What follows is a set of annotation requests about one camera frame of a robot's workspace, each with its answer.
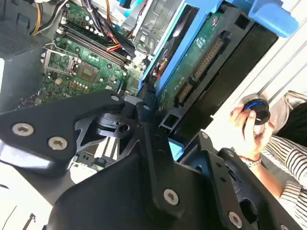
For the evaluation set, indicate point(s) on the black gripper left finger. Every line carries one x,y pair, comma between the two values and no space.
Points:
36,134

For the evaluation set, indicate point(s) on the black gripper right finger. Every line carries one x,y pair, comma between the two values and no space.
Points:
227,191

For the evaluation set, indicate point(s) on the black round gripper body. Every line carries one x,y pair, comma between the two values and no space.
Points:
108,203

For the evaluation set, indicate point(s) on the hard disk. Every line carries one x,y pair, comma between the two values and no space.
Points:
206,55

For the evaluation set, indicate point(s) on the person hand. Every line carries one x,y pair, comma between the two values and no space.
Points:
251,141

